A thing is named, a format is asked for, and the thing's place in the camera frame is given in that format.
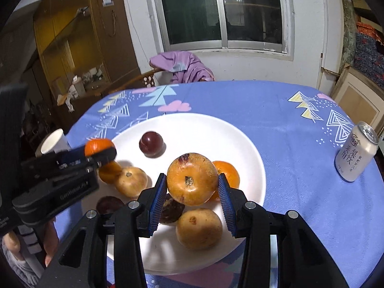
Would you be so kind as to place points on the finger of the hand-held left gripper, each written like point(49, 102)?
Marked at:
point(106, 157)
point(73, 155)

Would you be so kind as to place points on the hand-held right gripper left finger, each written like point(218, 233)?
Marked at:
point(157, 204)

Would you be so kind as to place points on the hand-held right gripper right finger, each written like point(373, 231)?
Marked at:
point(226, 207)

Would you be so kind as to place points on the large orange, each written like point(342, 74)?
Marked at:
point(97, 145)
point(229, 175)

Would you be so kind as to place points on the dark purple wrinkled fruit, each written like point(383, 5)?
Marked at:
point(172, 213)
point(108, 204)

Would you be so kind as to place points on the tan round fruit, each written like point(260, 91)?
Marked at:
point(199, 228)
point(131, 183)

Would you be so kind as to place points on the orange-tan spotted fruit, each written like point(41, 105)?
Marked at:
point(192, 180)

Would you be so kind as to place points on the dark red plum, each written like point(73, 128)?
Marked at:
point(151, 144)

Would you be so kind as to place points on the white plate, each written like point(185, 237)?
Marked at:
point(192, 132)

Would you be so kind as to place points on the person's left hand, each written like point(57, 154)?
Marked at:
point(51, 243)

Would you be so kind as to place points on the white paper cup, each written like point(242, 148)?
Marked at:
point(55, 141)

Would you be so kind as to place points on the white crumpled bag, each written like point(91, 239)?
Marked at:
point(69, 99)

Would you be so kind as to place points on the small white carton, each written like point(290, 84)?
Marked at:
point(78, 86)

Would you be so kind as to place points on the small cardboard box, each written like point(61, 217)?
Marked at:
point(60, 85)

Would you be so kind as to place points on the blue printed tablecloth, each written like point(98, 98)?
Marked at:
point(285, 126)

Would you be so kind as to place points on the wooden cabinet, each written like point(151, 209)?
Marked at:
point(126, 51)

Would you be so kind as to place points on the purple garment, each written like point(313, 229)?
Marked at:
point(183, 66)

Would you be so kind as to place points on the white drink can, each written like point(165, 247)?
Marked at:
point(355, 156)

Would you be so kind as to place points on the window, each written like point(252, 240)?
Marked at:
point(192, 12)

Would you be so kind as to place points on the white board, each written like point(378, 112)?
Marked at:
point(333, 30)

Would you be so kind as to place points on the stack of patterned boxes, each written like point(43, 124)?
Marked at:
point(370, 57)

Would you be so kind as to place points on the green patterned panel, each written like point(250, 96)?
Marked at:
point(349, 36)

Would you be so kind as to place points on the wall switch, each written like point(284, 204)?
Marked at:
point(107, 0)

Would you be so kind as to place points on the wooden picture frame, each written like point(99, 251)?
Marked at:
point(360, 96)

